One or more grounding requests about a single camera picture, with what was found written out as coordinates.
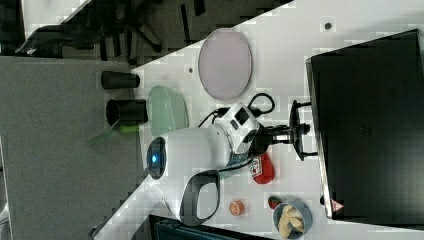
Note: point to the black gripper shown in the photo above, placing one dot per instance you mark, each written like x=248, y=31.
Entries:
x=291, y=134

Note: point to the black steel toaster oven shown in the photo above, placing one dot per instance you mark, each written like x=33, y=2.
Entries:
x=367, y=103

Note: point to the green slotted spatula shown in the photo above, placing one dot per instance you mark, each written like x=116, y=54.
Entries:
x=114, y=131

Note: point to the red ketchup bottle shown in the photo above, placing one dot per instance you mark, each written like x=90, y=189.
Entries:
x=261, y=169

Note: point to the orange half slice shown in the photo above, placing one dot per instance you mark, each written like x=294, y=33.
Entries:
x=236, y=207

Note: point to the green oval colander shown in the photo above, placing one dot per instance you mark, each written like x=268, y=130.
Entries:
x=166, y=110

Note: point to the lilac round plate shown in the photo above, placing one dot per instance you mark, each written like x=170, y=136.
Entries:
x=225, y=64

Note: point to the black cylinder cup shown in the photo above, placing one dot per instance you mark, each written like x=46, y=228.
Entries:
x=119, y=80

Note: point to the black round pot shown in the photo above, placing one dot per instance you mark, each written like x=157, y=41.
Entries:
x=126, y=112

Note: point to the blue bowl with banana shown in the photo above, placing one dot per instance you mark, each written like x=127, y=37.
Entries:
x=292, y=219

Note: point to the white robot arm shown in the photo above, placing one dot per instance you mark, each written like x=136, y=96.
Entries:
x=182, y=162

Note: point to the small red strawberry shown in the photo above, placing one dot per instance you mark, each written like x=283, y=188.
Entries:
x=274, y=201

